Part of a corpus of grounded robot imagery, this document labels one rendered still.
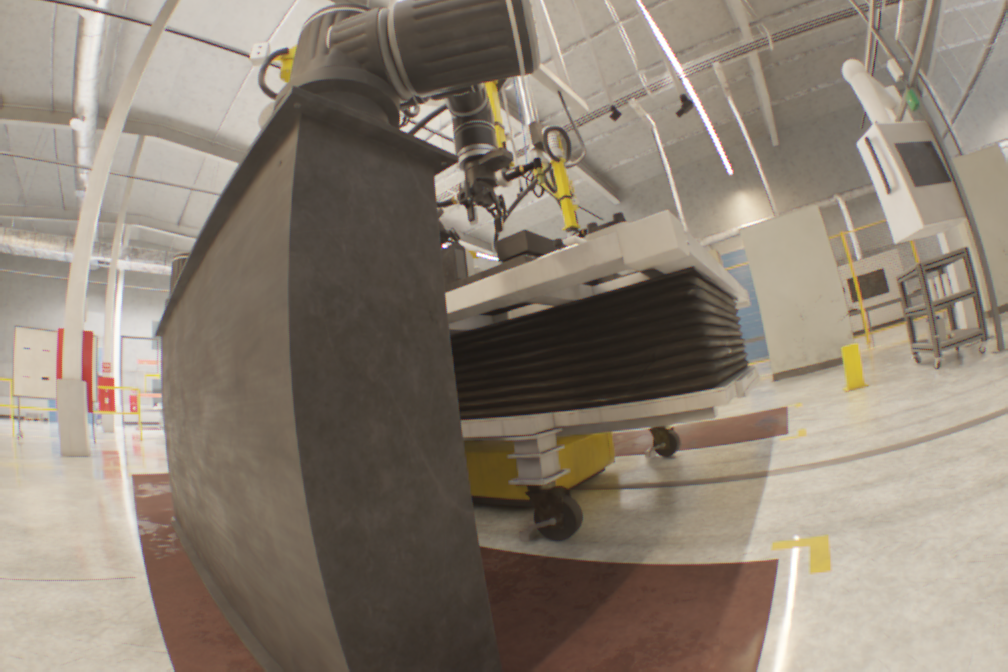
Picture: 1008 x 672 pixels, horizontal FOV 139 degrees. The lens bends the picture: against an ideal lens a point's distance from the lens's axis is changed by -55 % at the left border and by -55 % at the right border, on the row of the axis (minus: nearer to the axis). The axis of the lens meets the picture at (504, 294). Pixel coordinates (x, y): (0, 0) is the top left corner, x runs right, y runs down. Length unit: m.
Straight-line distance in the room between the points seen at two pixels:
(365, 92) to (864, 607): 1.23
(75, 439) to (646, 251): 5.85
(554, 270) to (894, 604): 1.05
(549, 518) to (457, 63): 1.25
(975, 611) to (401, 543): 0.89
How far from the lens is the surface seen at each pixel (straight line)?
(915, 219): 3.18
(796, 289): 5.82
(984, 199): 6.82
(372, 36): 0.76
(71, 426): 5.89
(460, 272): 1.35
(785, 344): 5.78
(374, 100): 0.72
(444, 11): 0.74
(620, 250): 0.95
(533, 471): 1.34
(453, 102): 1.02
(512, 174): 1.69
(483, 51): 0.73
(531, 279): 1.07
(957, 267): 4.43
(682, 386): 1.21
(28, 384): 9.11
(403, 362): 0.54
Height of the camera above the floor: 0.52
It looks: 13 degrees up
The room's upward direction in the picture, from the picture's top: 8 degrees counter-clockwise
